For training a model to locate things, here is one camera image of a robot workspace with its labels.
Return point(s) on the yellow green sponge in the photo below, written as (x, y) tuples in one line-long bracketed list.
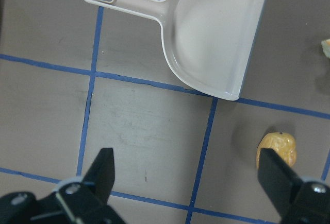
[(326, 47)]

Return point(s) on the yellow potato toy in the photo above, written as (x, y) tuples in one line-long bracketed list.
[(284, 144)]

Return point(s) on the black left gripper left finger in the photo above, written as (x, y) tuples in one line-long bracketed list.
[(85, 201)]

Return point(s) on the beige plastic dustpan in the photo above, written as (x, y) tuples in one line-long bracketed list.
[(206, 43)]

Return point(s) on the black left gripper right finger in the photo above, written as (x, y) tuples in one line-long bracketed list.
[(296, 199)]

